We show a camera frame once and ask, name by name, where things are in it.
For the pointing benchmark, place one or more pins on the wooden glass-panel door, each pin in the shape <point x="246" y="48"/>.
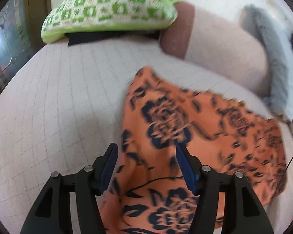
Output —
<point x="20" y="34"/>

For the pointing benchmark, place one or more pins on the green patterned white pillow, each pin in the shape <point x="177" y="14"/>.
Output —
<point x="75" y="16"/>

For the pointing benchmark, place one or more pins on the black flat item under pillow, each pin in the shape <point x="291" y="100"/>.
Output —
<point x="88" y="37"/>

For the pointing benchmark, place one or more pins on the light grey-blue pillow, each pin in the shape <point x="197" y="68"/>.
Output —
<point x="280" y="58"/>

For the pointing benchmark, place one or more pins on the beige bolster with brown band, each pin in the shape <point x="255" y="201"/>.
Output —
<point x="204" y="38"/>

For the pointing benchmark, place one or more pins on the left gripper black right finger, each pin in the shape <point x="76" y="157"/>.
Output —
<point x="203" y="182"/>

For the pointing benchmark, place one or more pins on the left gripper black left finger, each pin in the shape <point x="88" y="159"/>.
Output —
<point x="91" y="182"/>

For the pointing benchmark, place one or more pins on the orange black floral cloth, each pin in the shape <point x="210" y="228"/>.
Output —
<point x="148" y="193"/>

